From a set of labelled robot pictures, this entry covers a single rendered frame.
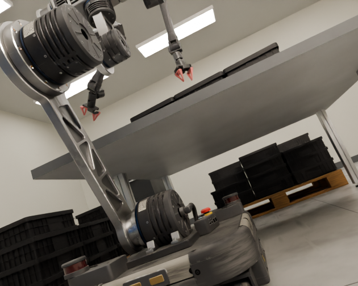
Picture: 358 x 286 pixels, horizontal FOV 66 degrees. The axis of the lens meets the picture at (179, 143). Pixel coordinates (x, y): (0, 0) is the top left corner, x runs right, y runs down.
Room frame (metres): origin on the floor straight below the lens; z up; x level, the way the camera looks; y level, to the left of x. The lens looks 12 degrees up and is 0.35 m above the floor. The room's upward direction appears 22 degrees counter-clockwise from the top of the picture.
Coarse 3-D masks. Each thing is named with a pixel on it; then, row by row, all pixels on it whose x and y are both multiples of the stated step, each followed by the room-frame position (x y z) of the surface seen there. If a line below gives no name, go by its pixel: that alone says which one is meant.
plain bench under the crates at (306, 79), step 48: (288, 48) 0.84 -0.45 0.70; (336, 48) 0.91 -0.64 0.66; (192, 96) 0.91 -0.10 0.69; (240, 96) 1.03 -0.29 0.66; (288, 96) 1.34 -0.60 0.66; (336, 96) 1.89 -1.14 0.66; (96, 144) 0.99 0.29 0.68; (144, 144) 1.17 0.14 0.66; (192, 144) 1.57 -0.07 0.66; (240, 144) 2.37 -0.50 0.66; (336, 144) 2.22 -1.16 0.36
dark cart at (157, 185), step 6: (114, 180) 3.08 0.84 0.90; (132, 180) 3.02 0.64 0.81; (138, 180) 3.03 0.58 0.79; (144, 180) 3.01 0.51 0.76; (150, 180) 3.00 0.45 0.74; (156, 180) 3.21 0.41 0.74; (162, 180) 3.42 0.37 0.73; (132, 186) 3.04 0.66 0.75; (138, 186) 3.03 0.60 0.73; (144, 186) 3.02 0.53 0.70; (150, 186) 3.00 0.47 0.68; (156, 186) 3.14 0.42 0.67; (162, 186) 3.34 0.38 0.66; (138, 192) 3.03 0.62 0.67; (144, 192) 3.02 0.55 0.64; (150, 192) 3.01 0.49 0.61; (156, 192) 3.07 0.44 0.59; (138, 198) 3.04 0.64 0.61; (144, 198) 3.02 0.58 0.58
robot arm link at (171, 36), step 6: (162, 6) 1.54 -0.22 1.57; (162, 12) 1.55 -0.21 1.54; (168, 12) 1.55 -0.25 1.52; (168, 18) 1.55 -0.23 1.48; (168, 24) 1.56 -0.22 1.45; (168, 30) 1.56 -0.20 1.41; (168, 36) 1.57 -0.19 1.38; (174, 36) 1.57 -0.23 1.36; (168, 42) 1.58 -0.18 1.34; (174, 42) 1.59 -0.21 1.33; (174, 48) 1.59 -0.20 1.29
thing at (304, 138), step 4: (300, 136) 3.03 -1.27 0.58; (304, 136) 3.03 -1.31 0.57; (308, 136) 3.03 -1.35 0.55; (292, 140) 3.05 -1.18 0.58; (296, 140) 3.05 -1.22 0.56; (300, 140) 3.04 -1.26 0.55; (304, 140) 3.03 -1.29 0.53; (308, 140) 3.02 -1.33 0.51; (280, 144) 3.07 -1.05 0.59; (284, 144) 3.07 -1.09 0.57; (288, 144) 3.07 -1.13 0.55; (292, 144) 3.06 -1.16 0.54; (296, 144) 3.05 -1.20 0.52; (300, 144) 3.05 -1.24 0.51; (280, 148) 3.09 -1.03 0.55; (284, 148) 3.08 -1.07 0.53; (288, 148) 3.07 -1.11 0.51
